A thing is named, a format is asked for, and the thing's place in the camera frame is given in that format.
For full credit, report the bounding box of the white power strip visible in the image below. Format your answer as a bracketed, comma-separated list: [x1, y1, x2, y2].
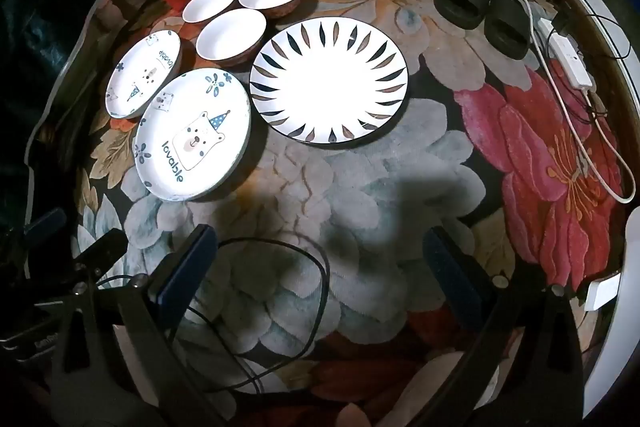
[537, 17, 596, 90]

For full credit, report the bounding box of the white leaf pattern plate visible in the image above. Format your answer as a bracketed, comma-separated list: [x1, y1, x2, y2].
[248, 18, 411, 144]

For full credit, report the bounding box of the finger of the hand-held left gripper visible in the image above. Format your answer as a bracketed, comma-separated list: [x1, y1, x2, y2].
[70, 228, 130, 282]
[20, 207, 69, 249]

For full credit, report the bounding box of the white chair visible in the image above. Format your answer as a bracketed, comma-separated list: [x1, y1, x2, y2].
[582, 202, 640, 418]

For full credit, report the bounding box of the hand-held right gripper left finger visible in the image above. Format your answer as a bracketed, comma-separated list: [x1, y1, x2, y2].
[50, 223, 221, 427]

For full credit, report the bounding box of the thin black cable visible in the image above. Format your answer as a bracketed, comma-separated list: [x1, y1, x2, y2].
[547, 0, 633, 142]

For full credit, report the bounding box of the white bear print plate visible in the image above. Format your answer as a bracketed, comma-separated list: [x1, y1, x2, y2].
[134, 68, 252, 202]
[105, 29, 182, 120]

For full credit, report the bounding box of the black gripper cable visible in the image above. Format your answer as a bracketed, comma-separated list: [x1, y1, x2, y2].
[95, 236, 332, 395]

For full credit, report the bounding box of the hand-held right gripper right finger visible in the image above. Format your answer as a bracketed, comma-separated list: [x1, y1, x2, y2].
[422, 226, 587, 427]

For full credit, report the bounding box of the dark teal blanket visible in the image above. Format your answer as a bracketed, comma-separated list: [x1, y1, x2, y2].
[0, 0, 108, 188]

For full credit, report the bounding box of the black plug adapter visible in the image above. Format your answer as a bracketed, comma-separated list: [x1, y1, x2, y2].
[550, 9, 576, 40]

